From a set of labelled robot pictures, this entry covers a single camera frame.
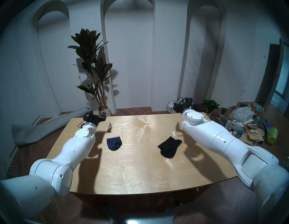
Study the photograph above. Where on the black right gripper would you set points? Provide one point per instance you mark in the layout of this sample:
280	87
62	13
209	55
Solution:
180	108

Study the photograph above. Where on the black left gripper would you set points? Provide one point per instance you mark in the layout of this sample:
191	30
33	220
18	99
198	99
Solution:
93	119

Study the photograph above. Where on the blue sock with beige stripes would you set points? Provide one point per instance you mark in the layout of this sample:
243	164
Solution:
114	143

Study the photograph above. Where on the black sock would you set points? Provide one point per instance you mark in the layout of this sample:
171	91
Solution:
169	146

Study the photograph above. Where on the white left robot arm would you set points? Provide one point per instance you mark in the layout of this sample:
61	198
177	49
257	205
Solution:
76	146

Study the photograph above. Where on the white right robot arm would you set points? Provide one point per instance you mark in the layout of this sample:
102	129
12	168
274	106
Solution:
221	140

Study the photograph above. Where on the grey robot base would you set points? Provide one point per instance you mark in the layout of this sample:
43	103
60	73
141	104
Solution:
144	218

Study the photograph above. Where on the small potted green plant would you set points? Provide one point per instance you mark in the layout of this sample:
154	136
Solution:
211	105

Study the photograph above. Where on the tiny potted green plant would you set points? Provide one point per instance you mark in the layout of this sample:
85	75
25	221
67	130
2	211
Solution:
223	111

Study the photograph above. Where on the white cardboard box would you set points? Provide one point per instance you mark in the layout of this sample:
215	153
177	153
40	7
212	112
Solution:
237	125

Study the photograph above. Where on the white plastic bag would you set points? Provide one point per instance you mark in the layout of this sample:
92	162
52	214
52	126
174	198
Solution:
242	114

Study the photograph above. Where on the tall potted leafy plant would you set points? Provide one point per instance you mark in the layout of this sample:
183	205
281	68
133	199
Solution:
88	49

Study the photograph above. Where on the blue lid jar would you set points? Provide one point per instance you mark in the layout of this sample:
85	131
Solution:
239	133

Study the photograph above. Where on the grey rolled mat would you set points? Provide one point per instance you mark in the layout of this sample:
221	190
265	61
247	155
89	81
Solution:
33	133

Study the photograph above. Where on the wooden board with clutter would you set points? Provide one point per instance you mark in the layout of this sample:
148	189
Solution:
254	134

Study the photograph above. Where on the teal box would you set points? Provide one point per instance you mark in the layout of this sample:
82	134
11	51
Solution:
259	107

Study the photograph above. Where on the dark wooden door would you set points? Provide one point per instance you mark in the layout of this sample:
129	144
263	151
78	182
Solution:
268	74

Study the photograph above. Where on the green mesh waste basket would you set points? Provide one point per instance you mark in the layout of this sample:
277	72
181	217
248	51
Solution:
272	135

